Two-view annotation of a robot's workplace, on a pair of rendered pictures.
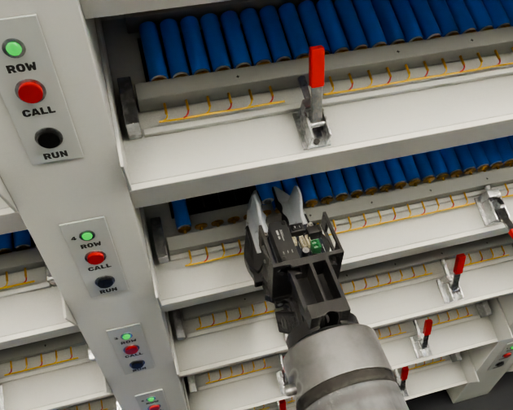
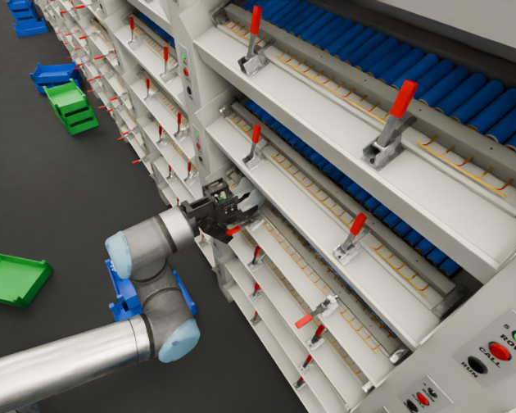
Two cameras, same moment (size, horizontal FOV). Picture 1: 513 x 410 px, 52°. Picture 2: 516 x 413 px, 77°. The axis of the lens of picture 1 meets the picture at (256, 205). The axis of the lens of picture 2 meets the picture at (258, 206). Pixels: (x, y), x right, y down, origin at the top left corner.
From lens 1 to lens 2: 0.60 m
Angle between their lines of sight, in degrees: 46
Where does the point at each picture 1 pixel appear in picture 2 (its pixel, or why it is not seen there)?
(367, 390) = (155, 225)
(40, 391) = (198, 191)
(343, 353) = (169, 215)
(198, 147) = (228, 134)
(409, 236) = (287, 268)
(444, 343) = (315, 383)
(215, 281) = not seen: hidden behind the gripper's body
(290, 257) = (209, 190)
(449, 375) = not seen: outside the picture
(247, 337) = (244, 248)
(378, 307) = (285, 303)
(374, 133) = (265, 183)
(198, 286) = not seen: hidden behind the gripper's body
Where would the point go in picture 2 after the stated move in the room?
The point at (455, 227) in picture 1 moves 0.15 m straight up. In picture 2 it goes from (305, 290) to (314, 251)
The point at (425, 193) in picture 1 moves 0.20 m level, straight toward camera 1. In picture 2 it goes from (310, 260) to (218, 251)
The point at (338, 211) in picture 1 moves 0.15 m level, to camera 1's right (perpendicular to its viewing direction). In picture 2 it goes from (277, 224) to (302, 279)
